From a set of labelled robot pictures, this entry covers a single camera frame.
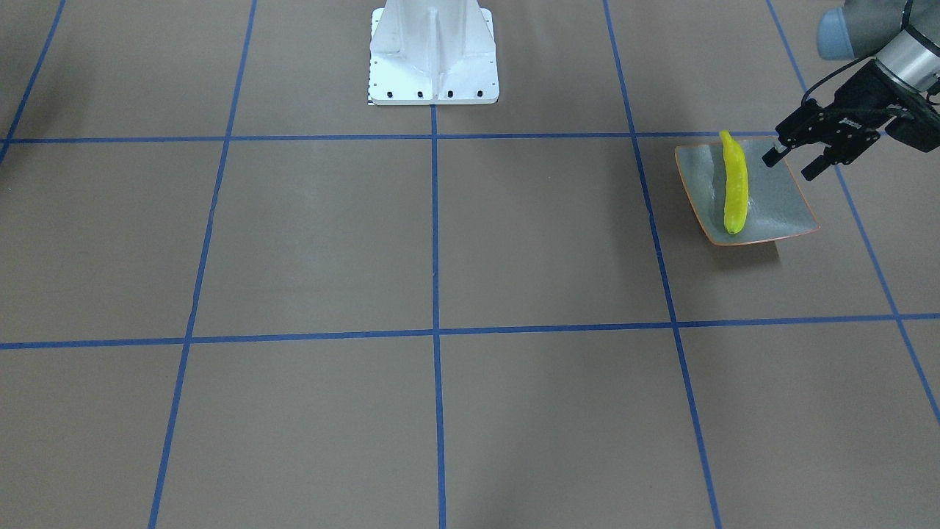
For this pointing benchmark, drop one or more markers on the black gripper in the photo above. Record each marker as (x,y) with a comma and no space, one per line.
(871,93)

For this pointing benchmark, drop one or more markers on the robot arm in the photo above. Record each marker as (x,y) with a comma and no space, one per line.
(894,48)

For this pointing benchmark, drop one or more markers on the grey square plate orange rim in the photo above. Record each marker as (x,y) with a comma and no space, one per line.
(778,209)

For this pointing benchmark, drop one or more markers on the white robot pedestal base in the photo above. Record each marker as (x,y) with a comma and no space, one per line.
(432,53)

